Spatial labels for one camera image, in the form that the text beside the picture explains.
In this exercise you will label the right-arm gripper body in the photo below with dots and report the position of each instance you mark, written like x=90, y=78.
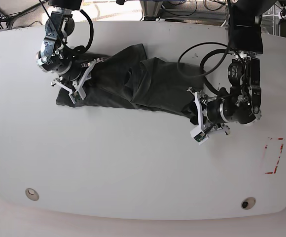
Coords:
x=73, y=78

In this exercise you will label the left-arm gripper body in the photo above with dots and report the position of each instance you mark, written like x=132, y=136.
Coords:
x=210, y=114

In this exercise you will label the dark grey T-shirt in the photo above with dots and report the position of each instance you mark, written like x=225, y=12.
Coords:
x=131, y=80

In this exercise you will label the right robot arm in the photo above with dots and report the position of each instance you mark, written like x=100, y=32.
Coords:
x=55, y=54

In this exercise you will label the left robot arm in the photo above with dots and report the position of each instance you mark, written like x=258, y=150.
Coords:
x=242, y=102

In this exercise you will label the red tape rectangle marking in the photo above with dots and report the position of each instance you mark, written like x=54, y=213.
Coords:
x=272, y=154

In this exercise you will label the right table grommet hole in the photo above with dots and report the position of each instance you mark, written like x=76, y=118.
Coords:
x=248, y=203

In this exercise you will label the table grommet hole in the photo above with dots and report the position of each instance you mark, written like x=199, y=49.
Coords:
x=248, y=203
x=32, y=194

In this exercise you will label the black tripod legs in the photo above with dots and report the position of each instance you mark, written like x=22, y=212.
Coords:
x=7, y=20

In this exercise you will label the left table grommet hole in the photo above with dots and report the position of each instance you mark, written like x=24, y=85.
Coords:
x=32, y=194

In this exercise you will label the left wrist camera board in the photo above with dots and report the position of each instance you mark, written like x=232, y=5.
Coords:
x=199, y=135

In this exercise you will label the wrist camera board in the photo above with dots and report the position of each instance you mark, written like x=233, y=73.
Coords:
x=199, y=135
x=75, y=97

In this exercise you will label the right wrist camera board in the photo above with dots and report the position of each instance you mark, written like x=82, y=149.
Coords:
x=75, y=97

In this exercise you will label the aluminium frame base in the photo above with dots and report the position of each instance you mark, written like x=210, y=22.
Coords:
x=206, y=12

